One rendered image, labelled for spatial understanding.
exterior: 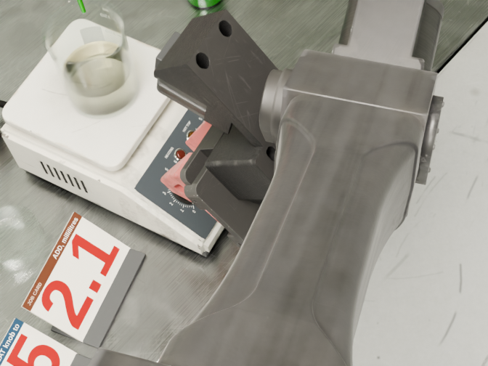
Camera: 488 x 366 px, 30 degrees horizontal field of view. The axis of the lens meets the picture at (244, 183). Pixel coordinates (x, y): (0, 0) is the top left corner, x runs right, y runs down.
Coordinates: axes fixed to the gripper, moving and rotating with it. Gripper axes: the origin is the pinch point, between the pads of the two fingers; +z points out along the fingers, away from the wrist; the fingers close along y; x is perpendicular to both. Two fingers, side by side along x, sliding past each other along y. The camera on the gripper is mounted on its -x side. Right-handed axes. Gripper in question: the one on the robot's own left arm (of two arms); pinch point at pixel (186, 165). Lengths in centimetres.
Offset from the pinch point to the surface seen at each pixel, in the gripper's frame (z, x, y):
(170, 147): 8.5, 2.2, -4.0
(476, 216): -5.9, 22.7, -13.0
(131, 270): 11.7, 7.1, 5.2
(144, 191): 8.4, 2.4, 0.4
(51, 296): 12.5, 2.9, 10.8
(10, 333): 12.4, 1.8, 15.1
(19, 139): 17.4, -5.7, 1.2
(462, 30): 1.0, 17.1, -31.1
